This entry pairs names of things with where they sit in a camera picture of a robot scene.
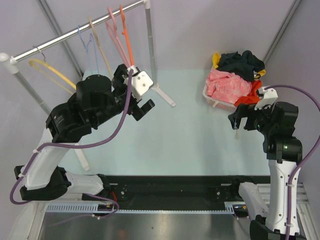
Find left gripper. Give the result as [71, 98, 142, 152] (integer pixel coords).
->
[91, 64, 155, 127]

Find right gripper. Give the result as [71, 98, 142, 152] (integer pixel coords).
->
[228, 100, 276, 135]

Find dark navy shorts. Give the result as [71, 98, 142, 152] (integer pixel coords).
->
[216, 50, 266, 82]

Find pink hanger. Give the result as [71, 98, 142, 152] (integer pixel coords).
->
[105, 7, 130, 68]

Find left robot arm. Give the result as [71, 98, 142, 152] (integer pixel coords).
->
[13, 64, 155, 204]

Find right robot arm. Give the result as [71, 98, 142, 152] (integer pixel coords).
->
[228, 101, 305, 240]

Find orange hanger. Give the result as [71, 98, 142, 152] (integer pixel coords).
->
[119, 5, 135, 66]

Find beige hanger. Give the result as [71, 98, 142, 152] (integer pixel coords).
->
[88, 16, 114, 80]

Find yellow hanger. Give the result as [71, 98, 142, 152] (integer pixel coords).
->
[28, 58, 76, 94]

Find red orange garment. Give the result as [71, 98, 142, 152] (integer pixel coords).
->
[234, 80, 262, 107]

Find white laundry basket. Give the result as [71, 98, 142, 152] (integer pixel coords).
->
[202, 85, 236, 112]

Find pink garment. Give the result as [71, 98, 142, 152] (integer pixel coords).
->
[205, 68, 252, 104]

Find yellow garment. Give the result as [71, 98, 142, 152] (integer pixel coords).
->
[212, 52, 221, 69]

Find clothes rack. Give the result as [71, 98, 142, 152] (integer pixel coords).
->
[0, 0, 177, 172]

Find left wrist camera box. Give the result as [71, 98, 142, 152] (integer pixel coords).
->
[125, 65, 154, 102]

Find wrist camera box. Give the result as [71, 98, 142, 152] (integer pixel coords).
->
[125, 65, 154, 102]
[254, 86, 278, 111]

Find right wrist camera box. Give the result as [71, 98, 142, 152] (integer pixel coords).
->
[254, 86, 278, 111]

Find blue wire hanger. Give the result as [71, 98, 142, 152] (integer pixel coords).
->
[77, 25, 100, 74]

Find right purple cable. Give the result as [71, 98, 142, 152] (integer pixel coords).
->
[262, 84, 320, 240]

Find purple cable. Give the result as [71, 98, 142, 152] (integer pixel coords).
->
[9, 68, 135, 206]
[262, 84, 320, 240]

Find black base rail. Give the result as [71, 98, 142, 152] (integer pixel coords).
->
[98, 175, 270, 212]

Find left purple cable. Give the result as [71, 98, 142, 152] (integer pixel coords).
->
[9, 68, 135, 206]

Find white cable duct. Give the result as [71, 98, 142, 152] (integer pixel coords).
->
[46, 202, 247, 215]

